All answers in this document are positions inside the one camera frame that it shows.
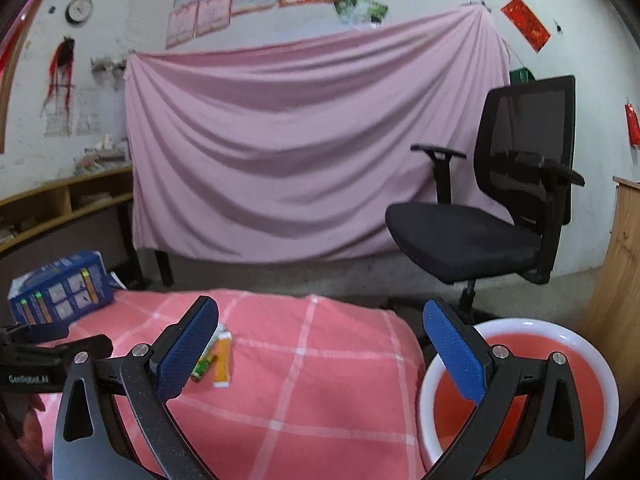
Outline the blue cardboard box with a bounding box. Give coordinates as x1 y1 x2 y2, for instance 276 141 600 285
8 250 117 325

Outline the green battery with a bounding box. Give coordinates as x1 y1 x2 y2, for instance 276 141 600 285
191 353 217 382

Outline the orange sachet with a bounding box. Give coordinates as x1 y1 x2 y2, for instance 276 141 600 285
213 330 232 388

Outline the white sachet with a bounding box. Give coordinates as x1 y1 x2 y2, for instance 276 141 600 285
206 323 227 352

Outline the pink white trash bin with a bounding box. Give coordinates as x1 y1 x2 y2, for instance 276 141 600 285
416 316 618 480

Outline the person's left hand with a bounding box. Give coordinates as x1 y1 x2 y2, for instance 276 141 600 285
17 394 46 458

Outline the wooden shelf unit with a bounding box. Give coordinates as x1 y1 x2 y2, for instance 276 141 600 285
1 167 141 286

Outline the wooden cabinet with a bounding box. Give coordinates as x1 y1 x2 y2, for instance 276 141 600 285
577 174 640 401

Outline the pink checked tablecloth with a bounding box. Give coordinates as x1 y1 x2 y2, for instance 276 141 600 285
34 287 429 480

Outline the stack of books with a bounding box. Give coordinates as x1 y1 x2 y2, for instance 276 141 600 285
74 136 131 176

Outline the pink hanging sheet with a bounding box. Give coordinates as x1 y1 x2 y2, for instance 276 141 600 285
125 5 510 264

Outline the black office chair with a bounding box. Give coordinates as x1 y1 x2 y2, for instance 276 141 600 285
385 75 585 323

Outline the red hanging ornament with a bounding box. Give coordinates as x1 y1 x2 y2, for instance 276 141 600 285
625 101 640 148

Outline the green sign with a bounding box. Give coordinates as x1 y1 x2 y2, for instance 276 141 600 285
510 67 536 84

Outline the red tassel wall decoration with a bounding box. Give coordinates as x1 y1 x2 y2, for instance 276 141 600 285
42 36 75 114

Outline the round wall clock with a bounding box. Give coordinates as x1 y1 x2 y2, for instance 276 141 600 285
65 0 93 26

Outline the red paper wall poster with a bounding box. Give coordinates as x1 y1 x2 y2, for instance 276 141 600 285
501 0 551 53

